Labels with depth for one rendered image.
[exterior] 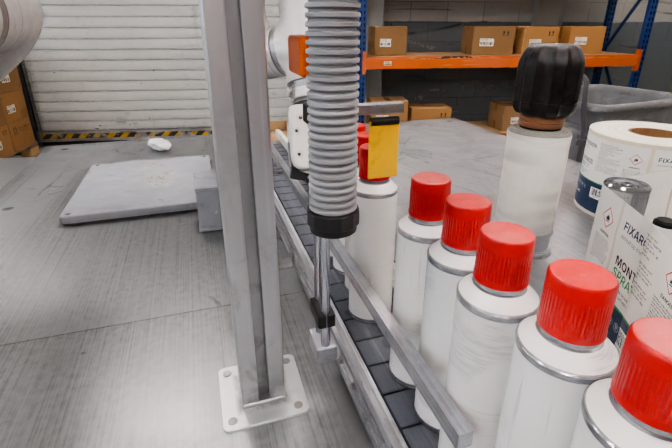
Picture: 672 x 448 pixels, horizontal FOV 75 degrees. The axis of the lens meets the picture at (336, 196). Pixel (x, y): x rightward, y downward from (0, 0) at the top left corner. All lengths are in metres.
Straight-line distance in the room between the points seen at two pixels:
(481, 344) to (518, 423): 0.05
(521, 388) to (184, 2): 4.69
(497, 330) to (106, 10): 4.88
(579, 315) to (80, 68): 5.06
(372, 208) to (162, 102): 4.58
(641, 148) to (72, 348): 0.87
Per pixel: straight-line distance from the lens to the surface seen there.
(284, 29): 0.70
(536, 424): 0.29
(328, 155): 0.26
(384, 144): 0.41
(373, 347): 0.50
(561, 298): 0.25
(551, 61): 0.64
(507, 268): 0.28
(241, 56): 0.36
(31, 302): 0.78
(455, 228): 0.32
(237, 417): 0.51
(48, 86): 5.32
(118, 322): 0.68
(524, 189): 0.67
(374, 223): 0.46
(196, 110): 4.91
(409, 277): 0.39
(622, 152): 0.86
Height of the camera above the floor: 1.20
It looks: 22 degrees down
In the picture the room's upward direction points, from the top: straight up
